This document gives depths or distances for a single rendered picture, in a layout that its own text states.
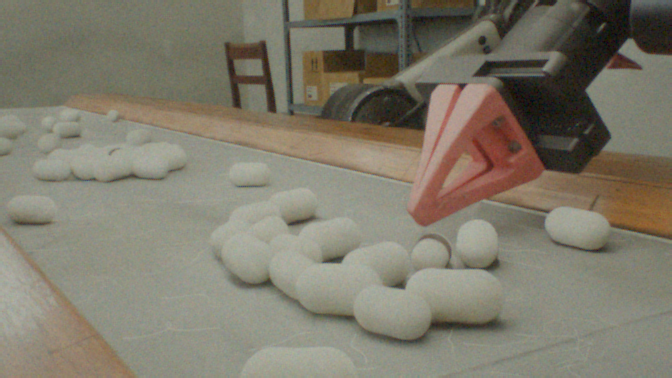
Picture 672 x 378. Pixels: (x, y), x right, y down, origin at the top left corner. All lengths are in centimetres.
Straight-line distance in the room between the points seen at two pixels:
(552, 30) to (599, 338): 20
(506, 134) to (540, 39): 6
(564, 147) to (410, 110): 69
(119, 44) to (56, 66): 43
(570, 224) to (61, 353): 27
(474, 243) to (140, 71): 506
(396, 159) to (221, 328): 35
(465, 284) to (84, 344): 14
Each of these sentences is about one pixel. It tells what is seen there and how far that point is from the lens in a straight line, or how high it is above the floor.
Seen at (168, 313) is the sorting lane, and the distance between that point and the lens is 33.
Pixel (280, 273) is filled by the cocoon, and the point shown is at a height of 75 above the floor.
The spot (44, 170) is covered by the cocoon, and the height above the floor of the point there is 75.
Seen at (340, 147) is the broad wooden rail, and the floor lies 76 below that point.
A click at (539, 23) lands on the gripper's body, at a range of 45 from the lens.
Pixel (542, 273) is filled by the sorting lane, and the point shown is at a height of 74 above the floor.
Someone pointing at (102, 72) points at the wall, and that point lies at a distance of 531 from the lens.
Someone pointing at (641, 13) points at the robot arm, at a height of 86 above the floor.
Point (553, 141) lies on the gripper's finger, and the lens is 43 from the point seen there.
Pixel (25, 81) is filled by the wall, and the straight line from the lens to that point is 523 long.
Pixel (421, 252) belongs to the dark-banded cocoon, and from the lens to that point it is 35.
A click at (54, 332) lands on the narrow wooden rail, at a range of 25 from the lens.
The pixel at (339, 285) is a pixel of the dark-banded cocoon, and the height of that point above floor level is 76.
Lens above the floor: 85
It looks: 11 degrees down
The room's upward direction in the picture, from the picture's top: 2 degrees counter-clockwise
